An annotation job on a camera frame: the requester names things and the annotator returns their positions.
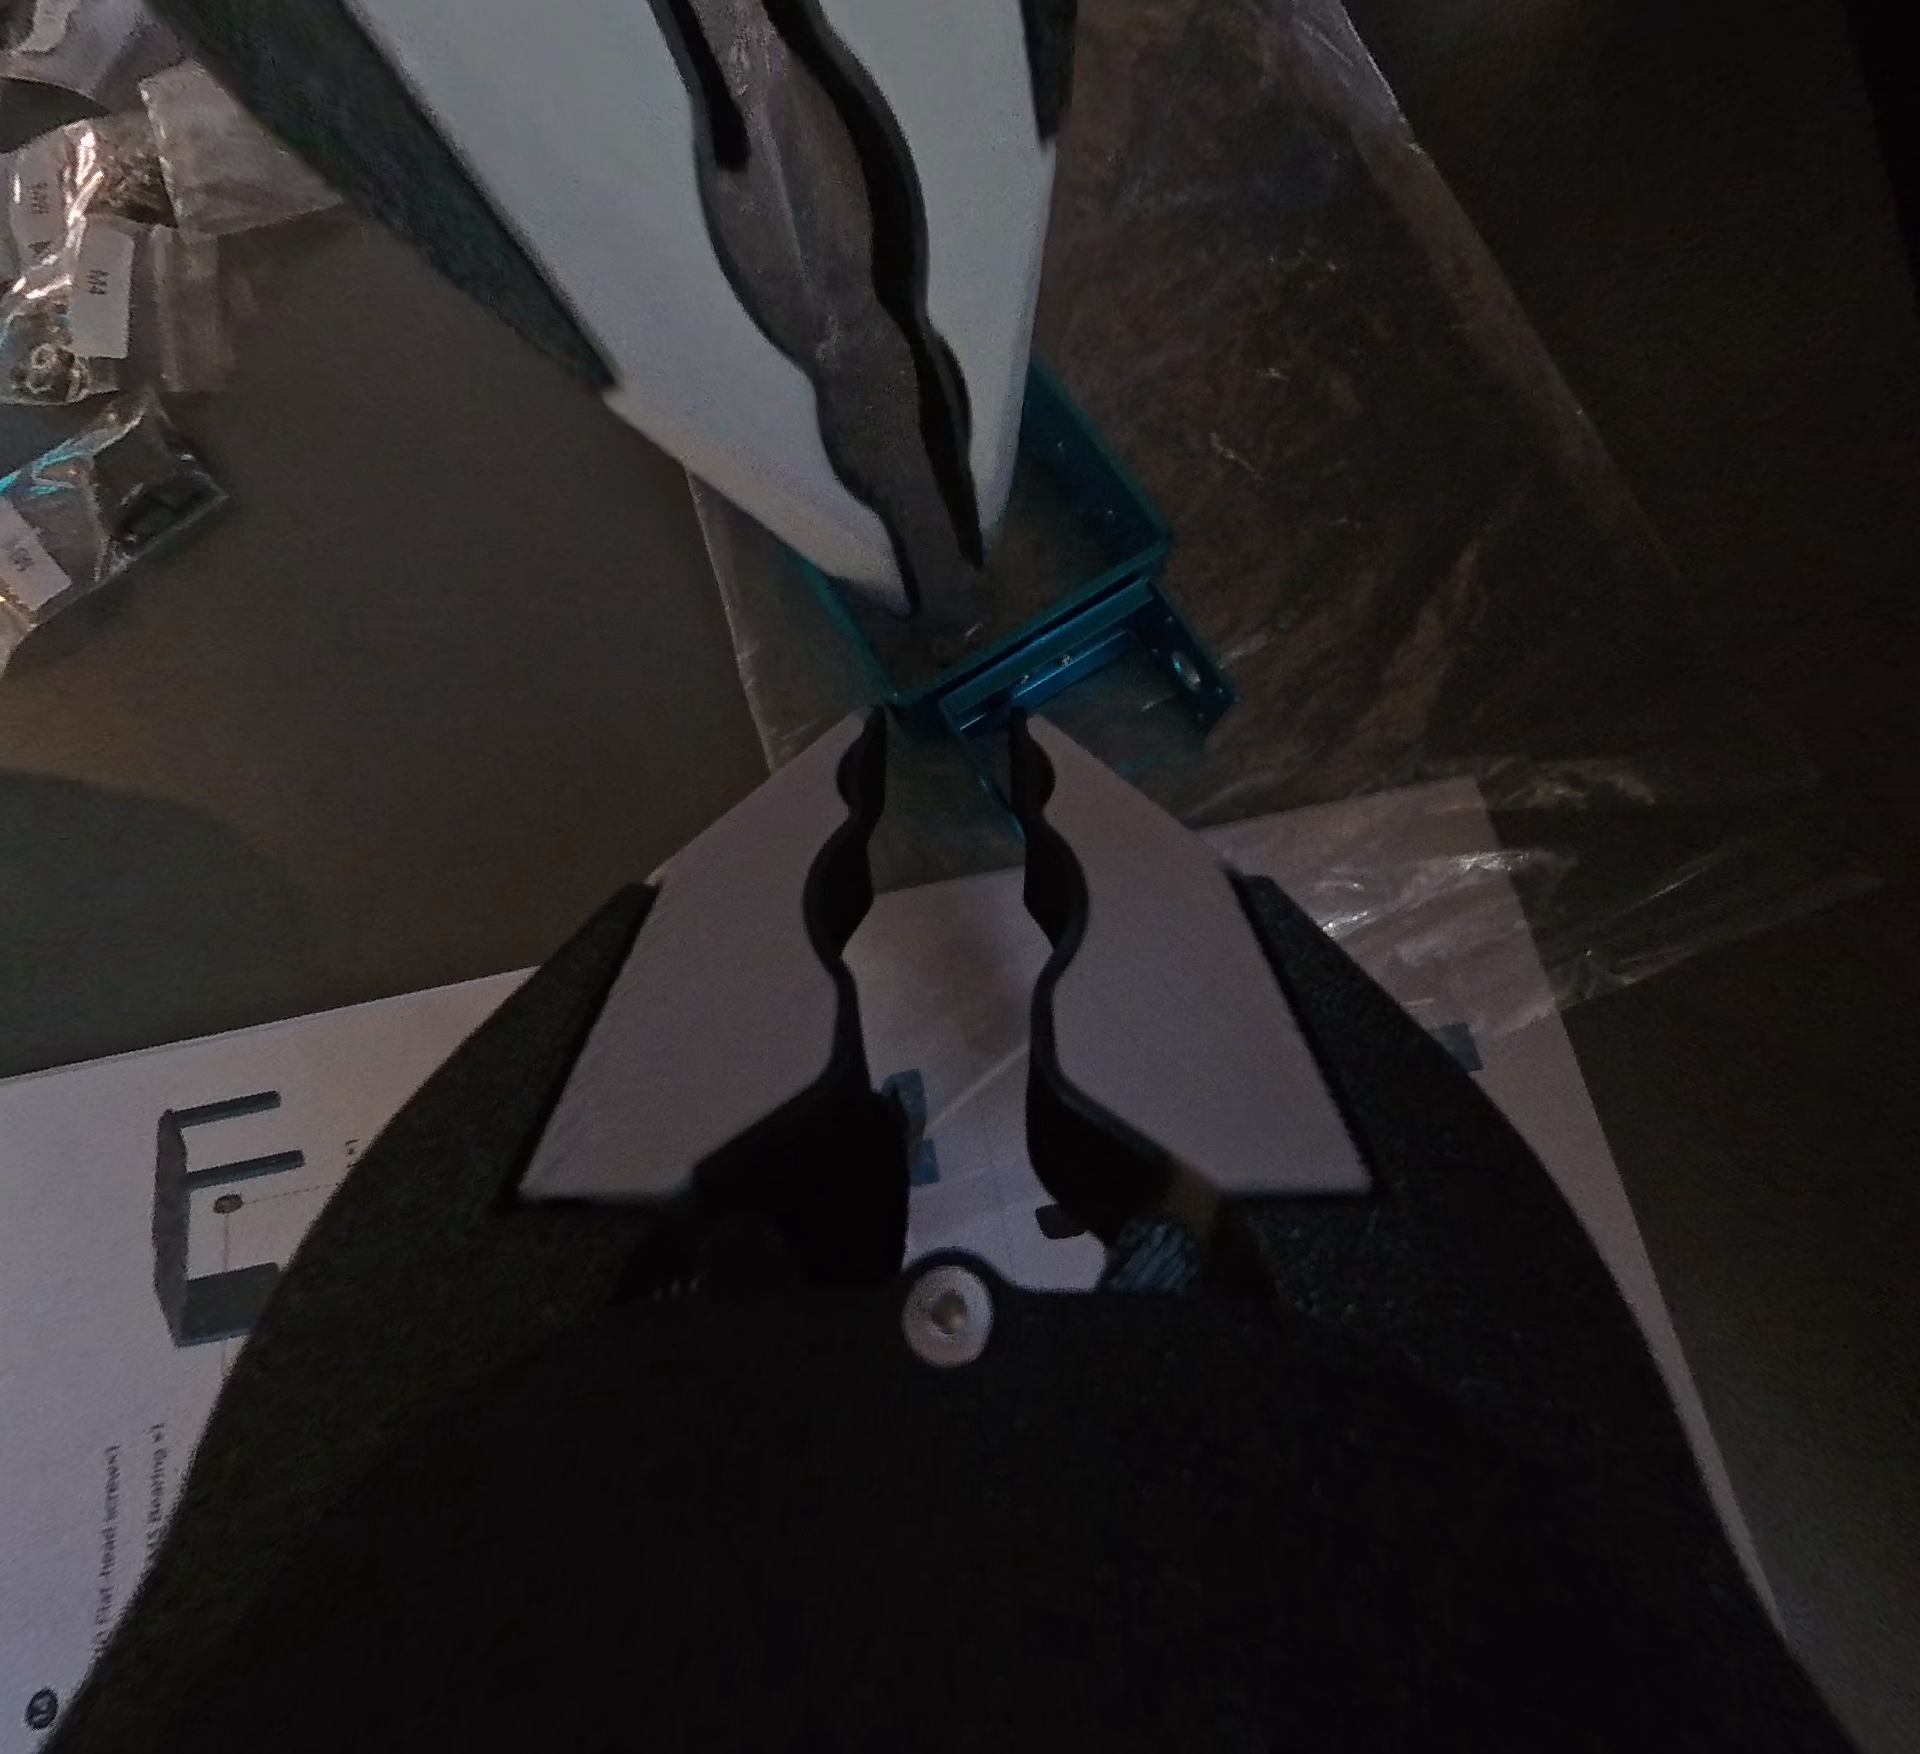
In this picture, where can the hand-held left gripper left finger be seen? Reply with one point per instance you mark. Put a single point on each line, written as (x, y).
(691, 1049)

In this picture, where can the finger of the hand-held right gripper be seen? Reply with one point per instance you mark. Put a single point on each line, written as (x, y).
(960, 60)
(569, 210)

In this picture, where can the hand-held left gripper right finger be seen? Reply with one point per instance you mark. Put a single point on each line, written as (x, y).
(1200, 1035)

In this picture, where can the small blue flanged metal bracket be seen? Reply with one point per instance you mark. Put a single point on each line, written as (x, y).
(1157, 652)

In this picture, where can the large blue metal U bracket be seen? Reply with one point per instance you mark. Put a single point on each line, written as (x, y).
(1109, 495)

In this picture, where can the pile of small screw bags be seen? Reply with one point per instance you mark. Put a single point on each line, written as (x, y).
(90, 284)

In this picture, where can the clear plastic bag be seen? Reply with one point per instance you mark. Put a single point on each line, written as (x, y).
(1349, 359)

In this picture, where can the white printed instruction sheet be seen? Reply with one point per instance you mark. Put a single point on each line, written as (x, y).
(120, 1258)

